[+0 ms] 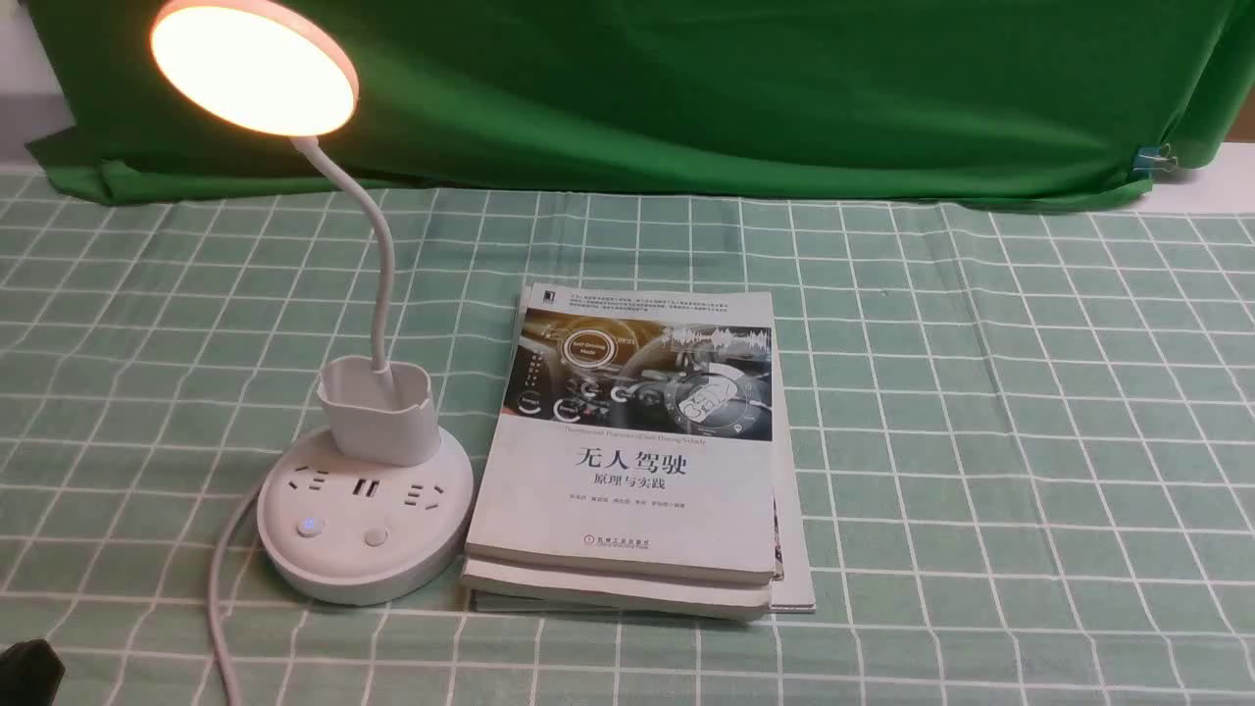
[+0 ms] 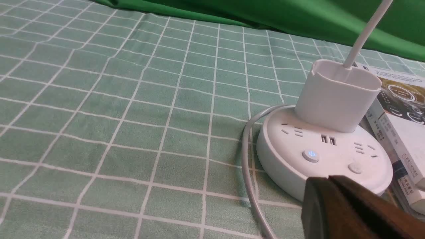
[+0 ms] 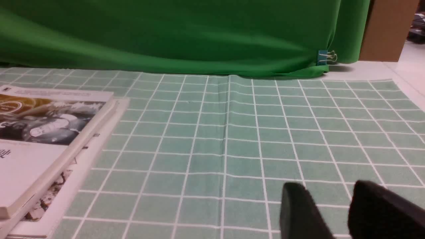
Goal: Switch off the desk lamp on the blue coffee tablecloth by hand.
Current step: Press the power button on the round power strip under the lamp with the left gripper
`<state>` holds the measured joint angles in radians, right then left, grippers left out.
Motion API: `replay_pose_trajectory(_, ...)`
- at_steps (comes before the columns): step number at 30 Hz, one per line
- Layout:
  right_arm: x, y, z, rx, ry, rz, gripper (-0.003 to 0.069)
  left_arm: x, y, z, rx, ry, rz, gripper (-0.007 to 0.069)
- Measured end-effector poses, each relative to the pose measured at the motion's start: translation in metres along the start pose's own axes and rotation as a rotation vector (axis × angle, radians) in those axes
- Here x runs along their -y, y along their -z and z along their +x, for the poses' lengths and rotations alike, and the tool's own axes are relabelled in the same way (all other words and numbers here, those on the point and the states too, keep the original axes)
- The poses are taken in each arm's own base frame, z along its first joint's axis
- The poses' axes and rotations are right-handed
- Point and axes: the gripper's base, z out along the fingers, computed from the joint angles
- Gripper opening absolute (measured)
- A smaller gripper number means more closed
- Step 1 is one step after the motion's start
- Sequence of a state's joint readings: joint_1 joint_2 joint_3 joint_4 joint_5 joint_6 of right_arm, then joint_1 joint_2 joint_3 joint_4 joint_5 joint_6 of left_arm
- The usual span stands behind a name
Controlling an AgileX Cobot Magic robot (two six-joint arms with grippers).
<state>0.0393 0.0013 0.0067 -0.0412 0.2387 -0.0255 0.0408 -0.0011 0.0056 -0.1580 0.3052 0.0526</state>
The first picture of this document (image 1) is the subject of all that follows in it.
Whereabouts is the white desk lamp with sockets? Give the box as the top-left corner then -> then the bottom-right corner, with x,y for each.
151,1 -> 474,606

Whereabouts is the white lamp power cable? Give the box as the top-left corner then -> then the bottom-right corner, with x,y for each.
206,477 -> 269,706

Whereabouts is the green backdrop cloth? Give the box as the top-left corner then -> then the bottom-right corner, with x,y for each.
23,0 -> 1255,214

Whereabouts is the top white driverless-car book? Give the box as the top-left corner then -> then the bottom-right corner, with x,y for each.
466,283 -> 776,584

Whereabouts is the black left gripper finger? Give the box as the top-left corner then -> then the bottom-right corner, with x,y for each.
1,640 -> 67,705

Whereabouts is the blue binder clip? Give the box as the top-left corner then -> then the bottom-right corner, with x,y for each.
1130,143 -> 1178,178

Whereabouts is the middle white book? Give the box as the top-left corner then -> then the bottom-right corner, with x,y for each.
461,559 -> 773,621

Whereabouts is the green checked tablecloth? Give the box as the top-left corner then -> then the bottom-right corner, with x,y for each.
1,169 -> 1254,705

